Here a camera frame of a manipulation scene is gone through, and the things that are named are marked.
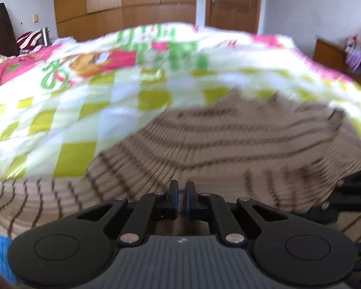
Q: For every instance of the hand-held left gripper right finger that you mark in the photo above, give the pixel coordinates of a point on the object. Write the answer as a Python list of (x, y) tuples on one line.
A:
[(189, 201)]

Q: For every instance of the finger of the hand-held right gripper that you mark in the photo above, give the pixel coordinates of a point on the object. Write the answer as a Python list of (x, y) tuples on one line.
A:
[(349, 210), (358, 182)]

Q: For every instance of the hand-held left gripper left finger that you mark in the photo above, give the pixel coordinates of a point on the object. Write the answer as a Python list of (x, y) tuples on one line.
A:
[(175, 200)]

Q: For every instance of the beige striped knit sweater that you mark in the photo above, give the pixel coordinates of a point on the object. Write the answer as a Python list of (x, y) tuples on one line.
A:
[(228, 144)]

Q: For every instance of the checkered printed blanket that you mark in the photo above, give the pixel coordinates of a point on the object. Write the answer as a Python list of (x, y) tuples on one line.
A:
[(108, 102)]

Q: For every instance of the pink patterned cloth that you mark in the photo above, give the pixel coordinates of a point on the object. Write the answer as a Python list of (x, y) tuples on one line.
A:
[(356, 57)]

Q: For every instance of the wooden side table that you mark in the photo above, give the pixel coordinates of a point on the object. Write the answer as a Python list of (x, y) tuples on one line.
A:
[(328, 52)]

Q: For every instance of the blue cloth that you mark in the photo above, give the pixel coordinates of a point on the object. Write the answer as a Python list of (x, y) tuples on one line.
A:
[(0, 253)]

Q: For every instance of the wooden door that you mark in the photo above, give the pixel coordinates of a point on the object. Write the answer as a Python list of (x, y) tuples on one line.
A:
[(233, 3)]

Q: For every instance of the wooden wardrobe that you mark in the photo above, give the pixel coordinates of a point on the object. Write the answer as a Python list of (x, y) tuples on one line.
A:
[(123, 3)]

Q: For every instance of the metal flask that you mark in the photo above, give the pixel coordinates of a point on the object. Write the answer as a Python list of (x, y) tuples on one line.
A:
[(45, 36)]

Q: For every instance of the red white striped cloth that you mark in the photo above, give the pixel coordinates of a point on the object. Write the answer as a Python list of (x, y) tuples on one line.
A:
[(28, 40)]

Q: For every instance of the dark wooden headboard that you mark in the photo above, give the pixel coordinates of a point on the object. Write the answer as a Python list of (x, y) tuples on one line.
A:
[(0, 30)]

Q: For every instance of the wall socket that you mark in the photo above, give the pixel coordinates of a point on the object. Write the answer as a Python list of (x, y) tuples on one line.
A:
[(35, 18)]

